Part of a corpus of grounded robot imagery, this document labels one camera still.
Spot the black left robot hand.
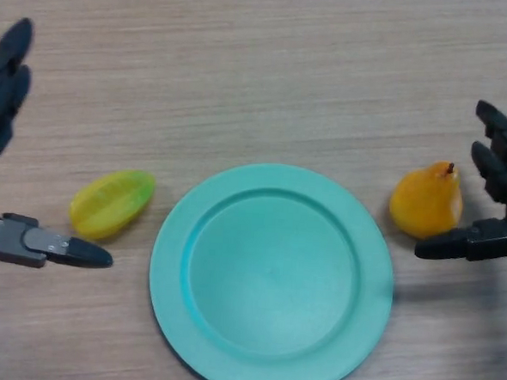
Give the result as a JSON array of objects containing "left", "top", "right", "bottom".
[{"left": 0, "top": 15, "right": 129, "bottom": 273}]

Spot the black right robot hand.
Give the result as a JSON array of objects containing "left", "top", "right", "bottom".
[{"left": 413, "top": 95, "right": 507, "bottom": 265}]

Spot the yellow pear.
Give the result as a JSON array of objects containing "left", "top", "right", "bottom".
[{"left": 387, "top": 158, "right": 466, "bottom": 242}]

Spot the teal round plate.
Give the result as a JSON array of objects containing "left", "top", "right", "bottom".
[{"left": 142, "top": 156, "right": 401, "bottom": 380}]

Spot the yellow green starfruit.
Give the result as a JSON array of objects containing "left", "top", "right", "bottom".
[{"left": 67, "top": 166, "right": 157, "bottom": 244}]

